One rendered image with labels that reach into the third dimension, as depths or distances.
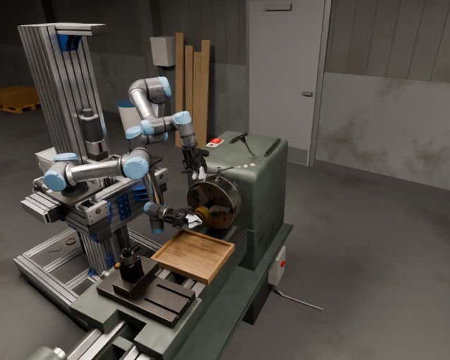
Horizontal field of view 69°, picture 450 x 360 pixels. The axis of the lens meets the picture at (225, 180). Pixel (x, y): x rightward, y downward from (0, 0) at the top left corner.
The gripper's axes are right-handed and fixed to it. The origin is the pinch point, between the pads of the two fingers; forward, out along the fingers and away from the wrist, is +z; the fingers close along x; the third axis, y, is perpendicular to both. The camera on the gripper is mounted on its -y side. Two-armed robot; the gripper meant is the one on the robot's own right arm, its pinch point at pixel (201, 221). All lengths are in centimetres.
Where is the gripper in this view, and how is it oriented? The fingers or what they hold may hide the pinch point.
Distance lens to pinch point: 176.7
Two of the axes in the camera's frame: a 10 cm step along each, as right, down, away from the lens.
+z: 8.8, 2.0, -4.4
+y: -4.8, 4.3, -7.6
